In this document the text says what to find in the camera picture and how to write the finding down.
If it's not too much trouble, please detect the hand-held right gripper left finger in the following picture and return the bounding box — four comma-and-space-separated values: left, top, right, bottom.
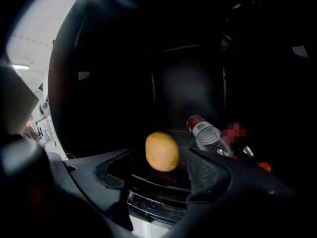
63, 147, 136, 231

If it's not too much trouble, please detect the dark soda bottle red cap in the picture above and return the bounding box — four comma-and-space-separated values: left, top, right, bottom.
221, 122, 272, 173

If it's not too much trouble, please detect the clear water bottle red label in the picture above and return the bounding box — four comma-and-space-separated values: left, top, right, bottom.
186, 115, 235, 158

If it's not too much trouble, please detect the black mini fridge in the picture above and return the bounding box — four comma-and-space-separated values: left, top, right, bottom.
48, 0, 317, 230

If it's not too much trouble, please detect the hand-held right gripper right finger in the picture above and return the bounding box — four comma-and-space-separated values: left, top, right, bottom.
185, 147, 298, 203

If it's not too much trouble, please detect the yellow potato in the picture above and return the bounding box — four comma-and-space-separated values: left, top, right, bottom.
145, 131, 180, 173

